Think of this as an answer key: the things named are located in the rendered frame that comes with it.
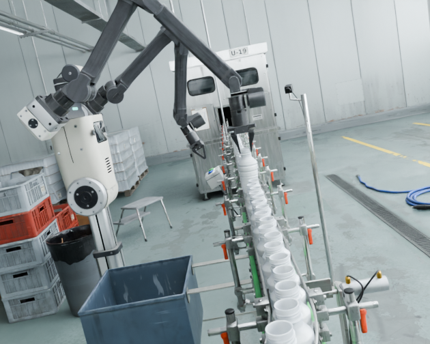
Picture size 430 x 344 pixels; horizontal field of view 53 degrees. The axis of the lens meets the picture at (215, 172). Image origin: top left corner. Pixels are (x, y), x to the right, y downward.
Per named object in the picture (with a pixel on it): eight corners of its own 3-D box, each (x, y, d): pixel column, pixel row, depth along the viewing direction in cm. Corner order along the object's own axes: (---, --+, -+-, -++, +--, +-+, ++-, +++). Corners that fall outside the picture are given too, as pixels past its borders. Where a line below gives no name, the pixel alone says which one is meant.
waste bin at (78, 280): (113, 315, 329) (93, 237, 319) (56, 325, 332) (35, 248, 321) (126, 289, 374) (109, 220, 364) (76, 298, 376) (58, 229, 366)
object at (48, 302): (57, 313, 353) (50, 289, 349) (7, 324, 351) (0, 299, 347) (74, 283, 413) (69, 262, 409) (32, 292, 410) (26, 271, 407)
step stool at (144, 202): (140, 226, 575) (134, 196, 568) (173, 227, 537) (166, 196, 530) (113, 239, 539) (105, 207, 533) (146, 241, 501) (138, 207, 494)
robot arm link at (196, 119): (173, 112, 216) (177, 120, 209) (192, 101, 216) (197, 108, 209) (183, 130, 223) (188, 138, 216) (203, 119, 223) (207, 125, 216)
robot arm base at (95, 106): (77, 97, 191) (95, 118, 192) (90, 85, 190) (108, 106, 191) (83, 97, 200) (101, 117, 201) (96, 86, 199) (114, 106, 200)
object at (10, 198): (29, 211, 338) (22, 183, 335) (-23, 222, 335) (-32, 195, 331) (50, 195, 398) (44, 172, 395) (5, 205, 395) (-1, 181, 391)
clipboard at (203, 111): (210, 128, 623) (206, 106, 618) (194, 131, 624) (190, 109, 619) (210, 128, 626) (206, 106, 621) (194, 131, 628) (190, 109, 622)
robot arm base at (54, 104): (67, 123, 157) (44, 97, 155) (82, 108, 156) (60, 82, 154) (58, 124, 148) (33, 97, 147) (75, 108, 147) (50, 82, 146)
